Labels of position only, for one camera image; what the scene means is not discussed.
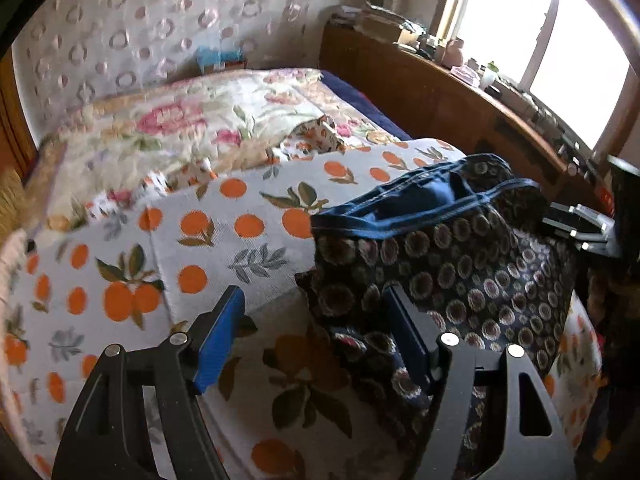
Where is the floral quilt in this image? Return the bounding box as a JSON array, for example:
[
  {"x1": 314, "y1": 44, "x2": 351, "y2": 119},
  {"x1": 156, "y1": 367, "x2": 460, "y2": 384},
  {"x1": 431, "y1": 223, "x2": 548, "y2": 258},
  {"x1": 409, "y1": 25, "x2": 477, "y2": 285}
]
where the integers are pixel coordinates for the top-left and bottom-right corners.
[{"x1": 25, "y1": 67, "x2": 401, "y2": 231}]

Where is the cardboard box with blue tissue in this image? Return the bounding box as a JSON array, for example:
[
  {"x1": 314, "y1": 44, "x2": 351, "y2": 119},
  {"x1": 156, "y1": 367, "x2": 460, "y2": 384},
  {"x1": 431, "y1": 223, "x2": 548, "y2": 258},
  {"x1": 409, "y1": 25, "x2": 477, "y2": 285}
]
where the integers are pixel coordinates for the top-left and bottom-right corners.
[{"x1": 196, "y1": 46, "x2": 247, "y2": 73}]

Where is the dark circle-patterned garment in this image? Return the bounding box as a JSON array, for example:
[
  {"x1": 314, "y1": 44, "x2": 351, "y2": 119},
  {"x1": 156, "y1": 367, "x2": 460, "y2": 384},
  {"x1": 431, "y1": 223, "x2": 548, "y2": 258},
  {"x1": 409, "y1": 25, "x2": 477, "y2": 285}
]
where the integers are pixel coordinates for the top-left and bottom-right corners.
[{"x1": 295, "y1": 154, "x2": 581, "y2": 480}]

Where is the long wooden cabinet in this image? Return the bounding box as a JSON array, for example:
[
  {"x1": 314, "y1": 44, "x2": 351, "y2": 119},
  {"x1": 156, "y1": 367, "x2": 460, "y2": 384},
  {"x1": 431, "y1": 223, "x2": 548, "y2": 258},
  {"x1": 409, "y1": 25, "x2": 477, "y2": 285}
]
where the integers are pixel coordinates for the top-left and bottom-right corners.
[{"x1": 319, "y1": 20, "x2": 616, "y2": 221}]

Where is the sheer circle-patterned curtain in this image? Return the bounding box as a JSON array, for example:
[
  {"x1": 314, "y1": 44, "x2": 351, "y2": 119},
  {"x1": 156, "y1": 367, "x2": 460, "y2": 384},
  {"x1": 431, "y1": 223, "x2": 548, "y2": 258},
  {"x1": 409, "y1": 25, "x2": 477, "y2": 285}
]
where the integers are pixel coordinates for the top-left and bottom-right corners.
[{"x1": 12, "y1": 0, "x2": 401, "y2": 133}]

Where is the wooden wardrobe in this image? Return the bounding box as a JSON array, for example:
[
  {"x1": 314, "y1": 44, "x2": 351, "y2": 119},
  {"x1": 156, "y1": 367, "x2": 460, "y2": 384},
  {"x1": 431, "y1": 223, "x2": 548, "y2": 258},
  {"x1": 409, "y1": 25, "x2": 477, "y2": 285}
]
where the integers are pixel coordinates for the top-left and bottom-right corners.
[{"x1": 0, "y1": 50, "x2": 38, "y2": 181}]

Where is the orange-print bed sheet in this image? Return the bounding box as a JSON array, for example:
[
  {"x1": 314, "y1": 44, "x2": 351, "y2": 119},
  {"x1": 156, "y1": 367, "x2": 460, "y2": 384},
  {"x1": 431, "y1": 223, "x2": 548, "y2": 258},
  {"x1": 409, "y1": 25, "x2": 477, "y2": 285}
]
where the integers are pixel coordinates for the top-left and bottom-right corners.
[{"x1": 0, "y1": 137, "x2": 603, "y2": 480}]

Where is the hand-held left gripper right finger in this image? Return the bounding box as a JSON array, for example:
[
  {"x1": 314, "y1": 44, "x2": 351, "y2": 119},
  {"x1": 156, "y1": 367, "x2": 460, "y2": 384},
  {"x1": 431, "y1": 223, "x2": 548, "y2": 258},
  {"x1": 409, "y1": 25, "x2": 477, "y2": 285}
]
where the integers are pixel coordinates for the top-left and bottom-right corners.
[{"x1": 385, "y1": 285, "x2": 576, "y2": 480}]

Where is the mustard brown cloth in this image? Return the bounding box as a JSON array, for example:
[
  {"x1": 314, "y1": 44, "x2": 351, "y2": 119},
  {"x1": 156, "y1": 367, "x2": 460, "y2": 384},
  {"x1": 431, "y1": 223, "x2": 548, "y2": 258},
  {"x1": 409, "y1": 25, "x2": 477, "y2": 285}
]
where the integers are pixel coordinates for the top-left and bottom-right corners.
[{"x1": 0, "y1": 170, "x2": 27, "y2": 241}]

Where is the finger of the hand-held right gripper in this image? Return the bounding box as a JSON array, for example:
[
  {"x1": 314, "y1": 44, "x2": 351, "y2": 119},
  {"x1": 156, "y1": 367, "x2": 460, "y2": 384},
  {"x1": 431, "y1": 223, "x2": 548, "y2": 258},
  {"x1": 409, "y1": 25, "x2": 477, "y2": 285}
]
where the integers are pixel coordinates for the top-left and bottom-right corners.
[{"x1": 542, "y1": 201, "x2": 621, "y2": 256}]

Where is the window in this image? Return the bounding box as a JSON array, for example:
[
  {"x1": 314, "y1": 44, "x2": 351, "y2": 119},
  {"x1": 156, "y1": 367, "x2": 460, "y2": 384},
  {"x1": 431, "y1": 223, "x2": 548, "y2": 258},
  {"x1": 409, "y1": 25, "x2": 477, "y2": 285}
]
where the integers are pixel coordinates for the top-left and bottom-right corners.
[{"x1": 430, "y1": 0, "x2": 631, "y2": 151}]

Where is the pile of papers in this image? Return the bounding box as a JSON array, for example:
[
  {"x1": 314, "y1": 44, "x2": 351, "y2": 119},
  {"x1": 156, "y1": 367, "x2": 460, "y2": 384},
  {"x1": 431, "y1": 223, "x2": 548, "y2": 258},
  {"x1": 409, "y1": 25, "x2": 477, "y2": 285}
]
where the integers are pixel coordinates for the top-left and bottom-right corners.
[{"x1": 330, "y1": 2, "x2": 426, "y2": 43}]

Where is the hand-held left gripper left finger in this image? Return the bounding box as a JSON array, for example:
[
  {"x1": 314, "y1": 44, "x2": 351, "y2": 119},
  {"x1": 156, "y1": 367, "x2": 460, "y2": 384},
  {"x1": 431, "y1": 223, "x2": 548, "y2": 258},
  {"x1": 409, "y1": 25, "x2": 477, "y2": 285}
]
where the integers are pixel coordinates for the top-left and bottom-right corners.
[{"x1": 50, "y1": 285, "x2": 246, "y2": 480}]

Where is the pink figurine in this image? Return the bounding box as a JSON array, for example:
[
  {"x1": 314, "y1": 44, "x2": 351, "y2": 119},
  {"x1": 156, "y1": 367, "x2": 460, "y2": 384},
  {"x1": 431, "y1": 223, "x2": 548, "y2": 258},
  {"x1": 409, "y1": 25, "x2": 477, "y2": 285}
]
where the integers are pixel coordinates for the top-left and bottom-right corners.
[{"x1": 442, "y1": 37, "x2": 466, "y2": 66}]

